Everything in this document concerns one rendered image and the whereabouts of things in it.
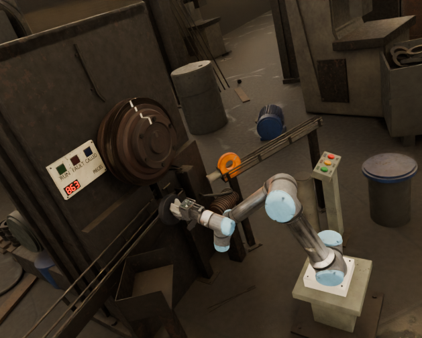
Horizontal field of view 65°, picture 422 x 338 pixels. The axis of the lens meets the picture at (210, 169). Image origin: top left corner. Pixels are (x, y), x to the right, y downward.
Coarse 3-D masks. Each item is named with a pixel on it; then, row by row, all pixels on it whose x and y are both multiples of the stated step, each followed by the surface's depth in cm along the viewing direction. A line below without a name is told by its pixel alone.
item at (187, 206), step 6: (180, 204) 157; (186, 204) 157; (192, 204) 156; (180, 210) 157; (186, 210) 154; (192, 210) 155; (198, 210) 153; (204, 210) 155; (186, 216) 157; (192, 216) 158; (198, 216) 154; (198, 222) 155
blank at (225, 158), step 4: (228, 152) 215; (224, 156) 212; (228, 156) 213; (232, 156) 214; (236, 156) 215; (220, 160) 213; (224, 160) 213; (228, 160) 214; (232, 160) 215; (236, 160) 216; (240, 160) 217; (220, 164) 213; (224, 164) 214; (236, 164) 217; (220, 168) 214; (224, 168) 215; (228, 168) 218; (236, 168) 218; (224, 172) 216
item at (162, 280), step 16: (144, 256) 161; (160, 256) 162; (128, 272) 158; (144, 272) 165; (160, 272) 162; (128, 288) 154; (144, 288) 157; (160, 288) 154; (128, 304) 140; (144, 304) 140; (160, 304) 140; (128, 320) 144; (176, 320) 169; (176, 336) 170
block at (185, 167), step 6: (186, 168) 208; (192, 168) 208; (180, 174) 209; (186, 174) 206; (192, 174) 208; (180, 180) 212; (186, 180) 209; (192, 180) 208; (198, 180) 213; (186, 186) 212; (192, 186) 210; (198, 186) 214; (186, 192) 216; (192, 192) 213; (198, 192) 214; (192, 198) 216; (198, 198) 214
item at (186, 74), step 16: (192, 64) 461; (208, 64) 434; (176, 80) 436; (192, 80) 427; (208, 80) 435; (192, 96) 438; (208, 96) 441; (192, 112) 451; (208, 112) 448; (224, 112) 471; (192, 128) 469; (208, 128) 459
